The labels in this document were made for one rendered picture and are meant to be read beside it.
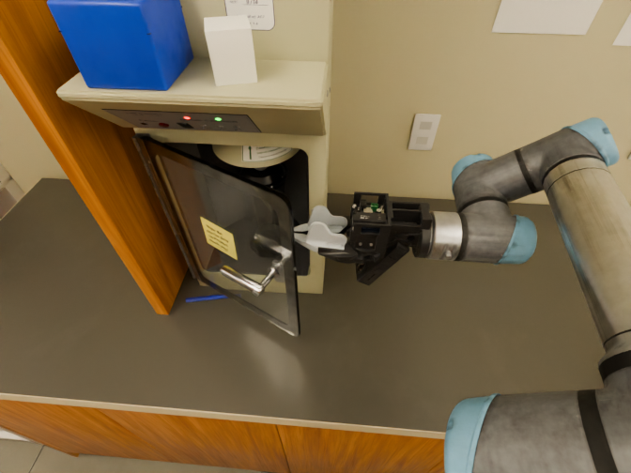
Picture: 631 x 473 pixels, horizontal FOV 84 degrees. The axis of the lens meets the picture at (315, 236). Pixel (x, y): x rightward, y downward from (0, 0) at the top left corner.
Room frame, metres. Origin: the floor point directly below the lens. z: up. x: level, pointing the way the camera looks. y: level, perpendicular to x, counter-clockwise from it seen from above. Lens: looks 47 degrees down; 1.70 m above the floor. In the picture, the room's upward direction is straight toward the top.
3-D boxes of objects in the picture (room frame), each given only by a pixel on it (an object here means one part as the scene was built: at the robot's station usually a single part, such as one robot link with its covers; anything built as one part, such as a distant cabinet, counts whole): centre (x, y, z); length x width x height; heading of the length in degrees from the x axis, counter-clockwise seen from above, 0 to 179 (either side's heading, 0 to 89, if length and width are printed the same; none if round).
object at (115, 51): (0.46, 0.22, 1.56); 0.10 x 0.10 x 0.09; 85
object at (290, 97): (0.45, 0.15, 1.46); 0.32 x 0.11 x 0.10; 85
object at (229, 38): (0.45, 0.10, 1.54); 0.05 x 0.05 x 0.06; 13
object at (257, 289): (0.37, 0.12, 1.20); 0.10 x 0.05 x 0.03; 58
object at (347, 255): (0.36, -0.05, 1.28); 0.09 x 0.05 x 0.02; 85
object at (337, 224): (0.40, -0.01, 1.30); 0.09 x 0.03 x 0.06; 85
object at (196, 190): (0.43, 0.16, 1.19); 0.30 x 0.01 x 0.40; 58
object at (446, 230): (0.36, -0.19, 1.30); 0.08 x 0.05 x 0.08; 175
